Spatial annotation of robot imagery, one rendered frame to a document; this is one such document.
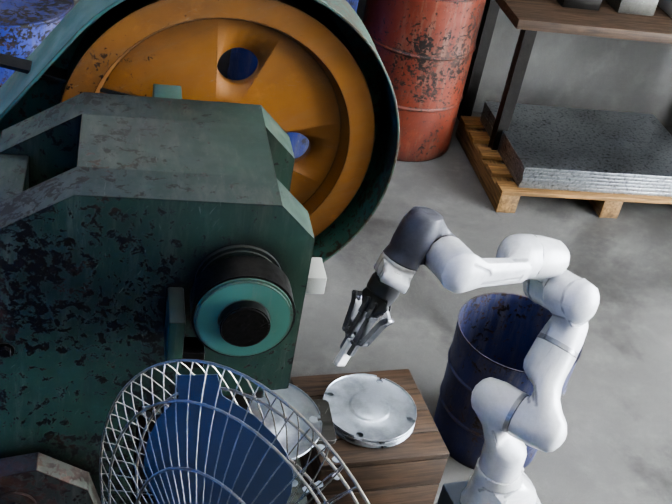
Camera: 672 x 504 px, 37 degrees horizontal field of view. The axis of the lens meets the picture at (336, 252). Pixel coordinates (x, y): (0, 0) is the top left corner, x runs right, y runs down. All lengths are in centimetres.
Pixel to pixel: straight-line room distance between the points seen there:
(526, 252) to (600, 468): 152
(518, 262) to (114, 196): 98
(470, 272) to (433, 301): 204
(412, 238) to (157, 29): 70
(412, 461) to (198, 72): 136
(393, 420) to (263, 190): 138
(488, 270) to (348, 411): 96
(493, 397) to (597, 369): 165
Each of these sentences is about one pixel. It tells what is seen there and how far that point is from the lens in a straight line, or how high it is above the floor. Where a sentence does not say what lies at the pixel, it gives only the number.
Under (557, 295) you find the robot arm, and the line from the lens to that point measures 248.
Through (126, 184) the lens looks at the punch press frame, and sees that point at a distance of 180.
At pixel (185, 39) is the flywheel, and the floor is 156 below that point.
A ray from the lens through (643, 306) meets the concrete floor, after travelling 464.
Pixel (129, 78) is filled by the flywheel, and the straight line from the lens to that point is 228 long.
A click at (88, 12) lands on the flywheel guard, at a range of 219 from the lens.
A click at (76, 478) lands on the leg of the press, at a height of 85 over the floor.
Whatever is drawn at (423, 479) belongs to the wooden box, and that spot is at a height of 25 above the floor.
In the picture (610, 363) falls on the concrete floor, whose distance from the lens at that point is 422.
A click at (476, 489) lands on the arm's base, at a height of 53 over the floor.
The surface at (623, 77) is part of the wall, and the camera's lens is 615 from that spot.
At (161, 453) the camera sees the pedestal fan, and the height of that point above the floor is 142.
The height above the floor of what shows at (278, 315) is 134.
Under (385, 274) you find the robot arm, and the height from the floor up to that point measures 121.
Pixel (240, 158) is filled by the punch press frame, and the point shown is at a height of 150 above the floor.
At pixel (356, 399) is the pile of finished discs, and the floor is 38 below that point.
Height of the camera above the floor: 244
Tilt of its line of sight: 34 degrees down
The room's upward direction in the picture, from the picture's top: 11 degrees clockwise
